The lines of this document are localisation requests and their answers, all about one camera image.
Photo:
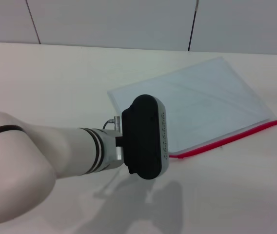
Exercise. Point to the clear document bag red zip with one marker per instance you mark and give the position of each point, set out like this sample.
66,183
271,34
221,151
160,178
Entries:
202,102

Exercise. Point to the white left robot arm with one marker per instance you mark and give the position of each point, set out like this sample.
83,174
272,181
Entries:
43,151

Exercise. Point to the pale blue paper sheets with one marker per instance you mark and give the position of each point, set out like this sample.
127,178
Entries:
209,97

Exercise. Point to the black silver wrist camera box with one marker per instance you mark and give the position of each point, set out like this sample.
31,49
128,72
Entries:
143,136

